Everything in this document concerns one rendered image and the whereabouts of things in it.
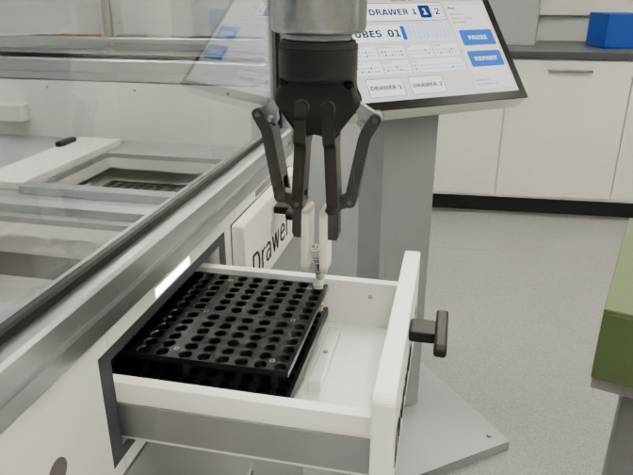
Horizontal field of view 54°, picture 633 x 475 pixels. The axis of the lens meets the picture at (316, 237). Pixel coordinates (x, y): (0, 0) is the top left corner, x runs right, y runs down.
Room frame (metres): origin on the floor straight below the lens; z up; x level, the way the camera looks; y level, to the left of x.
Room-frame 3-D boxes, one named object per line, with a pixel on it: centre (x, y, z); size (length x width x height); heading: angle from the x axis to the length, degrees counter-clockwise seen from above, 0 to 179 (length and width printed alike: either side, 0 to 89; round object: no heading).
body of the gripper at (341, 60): (0.61, 0.00, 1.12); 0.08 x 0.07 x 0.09; 77
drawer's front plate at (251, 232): (0.88, 0.07, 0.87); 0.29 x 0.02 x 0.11; 167
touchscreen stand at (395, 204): (1.52, -0.23, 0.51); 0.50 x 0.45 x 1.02; 25
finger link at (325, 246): (0.61, -0.01, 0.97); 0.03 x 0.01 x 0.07; 167
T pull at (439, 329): (0.52, -0.11, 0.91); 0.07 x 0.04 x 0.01; 167
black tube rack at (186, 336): (0.57, 0.11, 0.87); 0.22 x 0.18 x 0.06; 77
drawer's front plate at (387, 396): (0.52, -0.08, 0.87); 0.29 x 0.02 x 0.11; 167
